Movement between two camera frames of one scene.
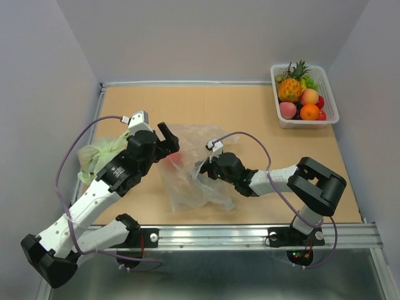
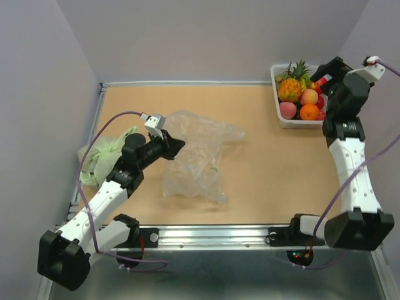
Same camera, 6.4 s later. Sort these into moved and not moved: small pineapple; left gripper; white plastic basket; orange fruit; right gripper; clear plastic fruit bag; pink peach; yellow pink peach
Moved: right gripper; clear plastic fruit bag
Not moved: white plastic basket; small pineapple; yellow pink peach; pink peach; orange fruit; left gripper
